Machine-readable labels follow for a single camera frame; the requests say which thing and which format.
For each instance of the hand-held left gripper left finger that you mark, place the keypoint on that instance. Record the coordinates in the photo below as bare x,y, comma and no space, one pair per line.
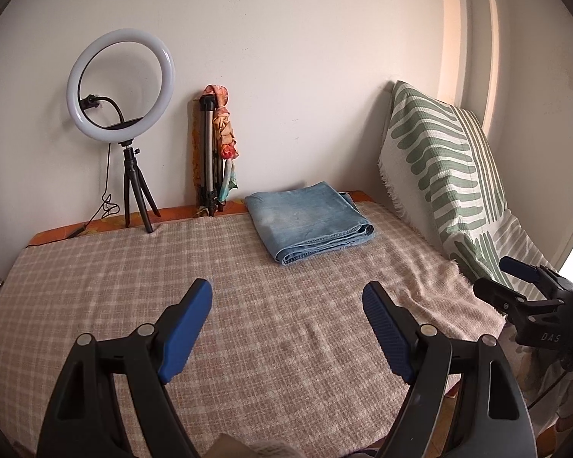
184,334

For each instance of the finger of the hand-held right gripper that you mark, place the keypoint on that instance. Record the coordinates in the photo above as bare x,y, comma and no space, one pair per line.
494,293
520,269

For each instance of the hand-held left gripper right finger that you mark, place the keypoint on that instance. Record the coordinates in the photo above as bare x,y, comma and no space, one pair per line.
387,331

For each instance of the light blue denim pants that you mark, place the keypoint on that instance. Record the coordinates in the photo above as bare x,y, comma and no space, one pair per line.
305,219

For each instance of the beige checked blanket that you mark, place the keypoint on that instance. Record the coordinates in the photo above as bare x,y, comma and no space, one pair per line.
267,319

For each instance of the white green striped throw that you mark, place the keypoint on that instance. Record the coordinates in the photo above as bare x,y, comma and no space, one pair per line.
434,152

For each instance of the black mini tripod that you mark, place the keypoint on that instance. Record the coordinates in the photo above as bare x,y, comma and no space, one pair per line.
129,171

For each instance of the folded black tripod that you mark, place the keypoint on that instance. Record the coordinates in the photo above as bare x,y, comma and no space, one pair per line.
205,152

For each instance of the floral scarf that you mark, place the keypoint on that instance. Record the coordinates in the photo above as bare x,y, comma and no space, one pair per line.
224,129

